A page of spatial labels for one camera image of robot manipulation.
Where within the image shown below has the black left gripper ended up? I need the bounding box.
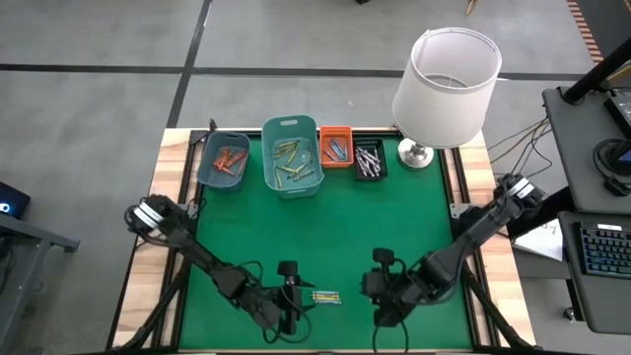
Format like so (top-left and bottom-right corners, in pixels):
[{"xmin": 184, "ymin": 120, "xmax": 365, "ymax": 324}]
[{"xmin": 275, "ymin": 259, "xmax": 317, "ymax": 337}]

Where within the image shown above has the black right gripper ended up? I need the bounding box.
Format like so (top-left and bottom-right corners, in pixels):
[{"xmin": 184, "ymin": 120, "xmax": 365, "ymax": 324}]
[{"xmin": 361, "ymin": 248, "xmax": 416, "ymax": 329}]

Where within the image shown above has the tall teal plastic bin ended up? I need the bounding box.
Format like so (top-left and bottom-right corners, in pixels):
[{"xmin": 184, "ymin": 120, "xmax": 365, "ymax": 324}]
[{"xmin": 260, "ymin": 115, "xmax": 325, "ymax": 200}]

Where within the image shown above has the short white crayon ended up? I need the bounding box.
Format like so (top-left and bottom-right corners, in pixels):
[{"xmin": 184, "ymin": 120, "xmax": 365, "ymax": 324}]
[{"xmin": 358, "ymin": 152, "xmax": 379, "ymax": 174}]

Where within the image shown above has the green table mat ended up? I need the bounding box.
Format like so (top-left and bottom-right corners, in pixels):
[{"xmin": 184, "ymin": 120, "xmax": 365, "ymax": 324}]
[{"xmin": 177, "ymin": 133, "xmax": 474, "ymax": 351}]

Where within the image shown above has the black plastic basket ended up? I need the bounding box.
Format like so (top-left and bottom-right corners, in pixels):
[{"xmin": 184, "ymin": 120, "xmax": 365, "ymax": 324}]
[{"xmin": 353, "ymin": 138, "xmax": 388, "ymax": 182}]

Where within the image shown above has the dark teal stepped bin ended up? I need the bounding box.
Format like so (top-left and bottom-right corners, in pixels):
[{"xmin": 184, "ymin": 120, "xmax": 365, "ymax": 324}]
[{"xmin": 196, "ymin": 131, "xmax": 251, "ymax": 190}]

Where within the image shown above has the white paper sheet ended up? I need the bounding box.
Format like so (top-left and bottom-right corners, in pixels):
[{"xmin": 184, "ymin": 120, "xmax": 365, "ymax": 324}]
[{"xmin": 512, "ymin": 216, "xmax": 564, "ymax": 262}]

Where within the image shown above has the orange plastic basket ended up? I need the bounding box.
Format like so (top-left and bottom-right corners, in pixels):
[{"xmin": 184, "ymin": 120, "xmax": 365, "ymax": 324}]
[{"xmin": 318, "ymin": 125, "xmax": 355, "ymax": 169}]

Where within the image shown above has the black diagonal pole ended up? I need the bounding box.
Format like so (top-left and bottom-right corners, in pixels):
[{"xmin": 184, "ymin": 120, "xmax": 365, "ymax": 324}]
[
  {"xmin": 561, "ymin": 36, "xmax": 631, "ymax": 106},
  {"xmin": 507, "ymin": 186, "xmax": 576, "ymax": 241}
]

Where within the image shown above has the silver lamp white shade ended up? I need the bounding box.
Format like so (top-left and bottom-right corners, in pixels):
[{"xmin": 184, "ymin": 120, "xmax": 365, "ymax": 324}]
[{"xmin": 391, "ymin": 27, "xmax": 503, "ymax": 171}]

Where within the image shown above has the black corner clamp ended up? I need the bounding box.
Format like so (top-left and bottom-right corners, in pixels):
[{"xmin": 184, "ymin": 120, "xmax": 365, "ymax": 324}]
[{"xmin": 189, "ymin": 117, "xmax": 218, "ymax": 145}]

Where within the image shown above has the grey desk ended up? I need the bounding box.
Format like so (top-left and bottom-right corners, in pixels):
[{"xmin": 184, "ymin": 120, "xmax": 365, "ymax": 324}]
[
  {"xmin": 541, "ymin": 86, "xmax": 631, "ymax": 216},
  {"xmin": 557, "ymin": 210, "xmax": 631, "ymax": 336}
]

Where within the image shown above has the backlit black keyboard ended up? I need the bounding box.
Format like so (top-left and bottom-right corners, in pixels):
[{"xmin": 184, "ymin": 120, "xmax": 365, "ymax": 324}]
[{"xmin": 579, "ymin": 222, "xmax": 631, "ymax": 280}]

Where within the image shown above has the grey side table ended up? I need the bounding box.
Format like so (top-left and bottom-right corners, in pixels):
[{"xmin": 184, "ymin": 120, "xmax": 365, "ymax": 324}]
[{"xmin": 0, "ymin": 214, "xmax": 81, "ymax": 355}]

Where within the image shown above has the black screen device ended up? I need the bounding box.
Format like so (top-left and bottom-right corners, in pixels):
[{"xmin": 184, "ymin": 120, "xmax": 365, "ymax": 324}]
[{"xmin": 603, "ymin": 88, "xmax": 631, "ymax": 139}]

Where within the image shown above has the black device blue light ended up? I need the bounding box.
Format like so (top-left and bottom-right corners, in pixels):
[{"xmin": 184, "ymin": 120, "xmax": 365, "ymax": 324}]
[{"xmin": 0, "ymin": 180, "xmax": 32, "ymax": 221}]

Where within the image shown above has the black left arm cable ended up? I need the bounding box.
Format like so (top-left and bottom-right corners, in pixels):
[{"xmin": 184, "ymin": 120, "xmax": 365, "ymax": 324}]
[{"xmin": 236, "ymin": 259, "xmax": 313, "ymax": 345}]

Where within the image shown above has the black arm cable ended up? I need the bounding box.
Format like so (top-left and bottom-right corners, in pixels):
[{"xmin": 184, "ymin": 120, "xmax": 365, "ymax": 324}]
[
  {"xmin": 236, "ymin": 259, "xmax": 313, "ymax": 345},
  {"xmin": 371, "ymin": 295, "xmax": 411, "ymax": 354}
]

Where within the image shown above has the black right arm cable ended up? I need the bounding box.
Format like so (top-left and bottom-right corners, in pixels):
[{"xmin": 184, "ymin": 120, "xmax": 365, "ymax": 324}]
[{"xmin": 371, "ymin": 295, "xmax": 411, "ymax": 354}]

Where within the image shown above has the black table frame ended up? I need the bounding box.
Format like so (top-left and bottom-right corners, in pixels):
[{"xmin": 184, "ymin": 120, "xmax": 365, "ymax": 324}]
[{"xmin": 165, "ymin": 127, "xmax": 494, "ymax": 354}]

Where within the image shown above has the orange floor cable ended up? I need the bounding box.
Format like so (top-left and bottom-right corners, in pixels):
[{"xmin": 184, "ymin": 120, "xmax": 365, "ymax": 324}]
[{"xmin": 487, "ymin": 117, "xmax": 549, "ymax": 164}]

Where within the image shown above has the black floor cable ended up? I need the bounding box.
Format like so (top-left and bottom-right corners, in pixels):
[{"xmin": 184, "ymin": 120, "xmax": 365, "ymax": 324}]
[{"xmin": 512, "ymin": 122, "xmax": 556, "ymax": 179}]

